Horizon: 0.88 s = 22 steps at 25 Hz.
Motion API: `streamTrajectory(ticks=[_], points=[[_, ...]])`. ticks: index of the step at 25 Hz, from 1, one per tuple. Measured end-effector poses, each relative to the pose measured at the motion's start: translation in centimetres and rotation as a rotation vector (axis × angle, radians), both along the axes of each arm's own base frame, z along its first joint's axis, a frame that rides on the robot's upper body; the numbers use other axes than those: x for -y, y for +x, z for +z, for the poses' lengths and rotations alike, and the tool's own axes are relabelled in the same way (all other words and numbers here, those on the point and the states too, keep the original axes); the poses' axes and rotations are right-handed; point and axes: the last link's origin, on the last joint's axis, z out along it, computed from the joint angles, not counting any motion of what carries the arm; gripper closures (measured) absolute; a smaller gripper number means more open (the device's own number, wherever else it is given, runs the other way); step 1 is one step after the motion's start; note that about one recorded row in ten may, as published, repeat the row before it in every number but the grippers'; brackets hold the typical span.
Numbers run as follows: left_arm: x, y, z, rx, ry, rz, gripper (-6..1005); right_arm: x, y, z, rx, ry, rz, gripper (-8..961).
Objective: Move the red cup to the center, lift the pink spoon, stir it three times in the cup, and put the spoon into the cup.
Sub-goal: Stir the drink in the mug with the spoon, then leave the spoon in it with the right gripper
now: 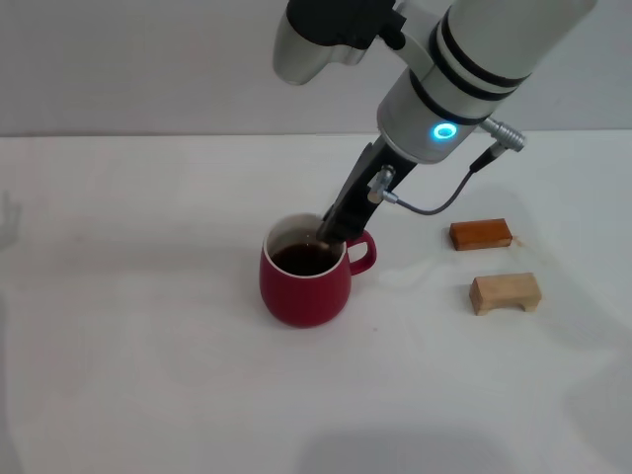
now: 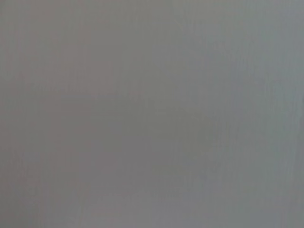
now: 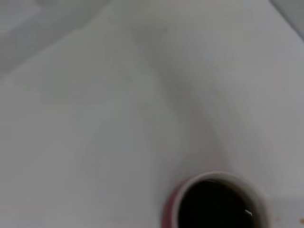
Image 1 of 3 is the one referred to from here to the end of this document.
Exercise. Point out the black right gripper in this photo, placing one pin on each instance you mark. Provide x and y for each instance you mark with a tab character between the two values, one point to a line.
363	187

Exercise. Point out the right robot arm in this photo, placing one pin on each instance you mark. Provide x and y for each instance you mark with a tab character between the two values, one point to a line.
469	49

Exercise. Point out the dark orange wooden block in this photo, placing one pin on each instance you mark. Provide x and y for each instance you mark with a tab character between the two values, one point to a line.
474	234

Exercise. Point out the red ceramic coffee cup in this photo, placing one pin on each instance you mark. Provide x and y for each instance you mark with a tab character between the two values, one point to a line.
306	301

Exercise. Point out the light wooden notched block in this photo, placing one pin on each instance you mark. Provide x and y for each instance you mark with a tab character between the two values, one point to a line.
498	291

